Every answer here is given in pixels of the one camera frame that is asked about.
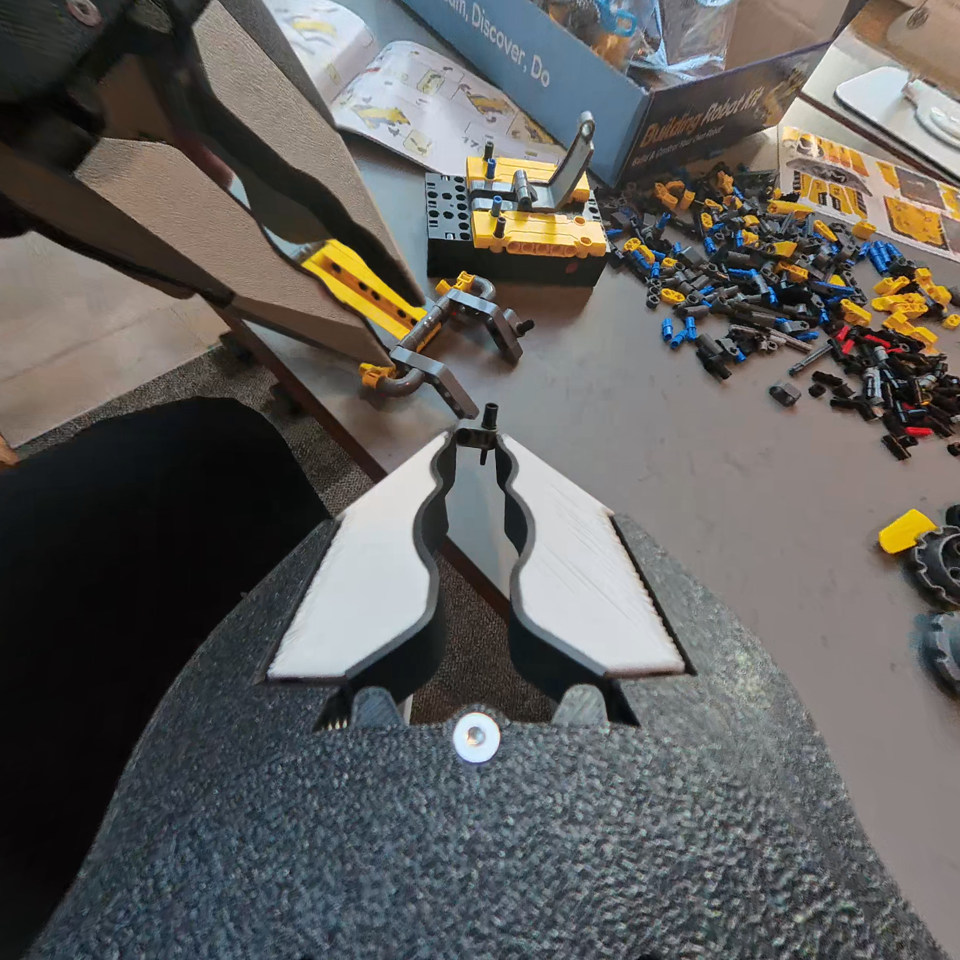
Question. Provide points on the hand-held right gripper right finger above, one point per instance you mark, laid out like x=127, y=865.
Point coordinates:
x=600, y=592

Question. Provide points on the yellow curved panel piece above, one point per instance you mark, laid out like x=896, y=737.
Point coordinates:
x=904, y=531

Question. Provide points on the person's black trousers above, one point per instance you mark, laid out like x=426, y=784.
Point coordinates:
x=112, y=600

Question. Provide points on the dark grey sleeve piece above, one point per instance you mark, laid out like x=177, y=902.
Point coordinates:
x=785, y=392

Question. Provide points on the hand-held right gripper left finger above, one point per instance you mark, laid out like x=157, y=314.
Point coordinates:
x=360, y=592

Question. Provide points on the black block with yellow beams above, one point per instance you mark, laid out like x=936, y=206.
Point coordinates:
x=517, y=225

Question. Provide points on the grey desk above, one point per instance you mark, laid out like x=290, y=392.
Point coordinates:
x=675, y=525

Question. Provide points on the grey holed connector piece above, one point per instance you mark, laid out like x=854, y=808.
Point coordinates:
x=472, y=436

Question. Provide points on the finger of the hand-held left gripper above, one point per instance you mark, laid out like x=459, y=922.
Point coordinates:
x=202, y=225
x=285, y=127

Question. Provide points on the pile of small building pieces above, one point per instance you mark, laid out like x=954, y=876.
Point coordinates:
x=787, y=285

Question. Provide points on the clear plastic bags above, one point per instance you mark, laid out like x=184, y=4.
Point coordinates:
x=660, y=30

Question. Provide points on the dark blue kit box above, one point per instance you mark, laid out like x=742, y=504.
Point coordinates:
x=562, y=60

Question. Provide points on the yellow printed picture sheet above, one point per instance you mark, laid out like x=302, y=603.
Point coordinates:
x=870, y=195

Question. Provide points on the open instruction booklet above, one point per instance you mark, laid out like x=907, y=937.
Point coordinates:
x=405, y=97

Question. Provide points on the yellow curved panel assembly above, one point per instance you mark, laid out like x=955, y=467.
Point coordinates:
x=352, y=289

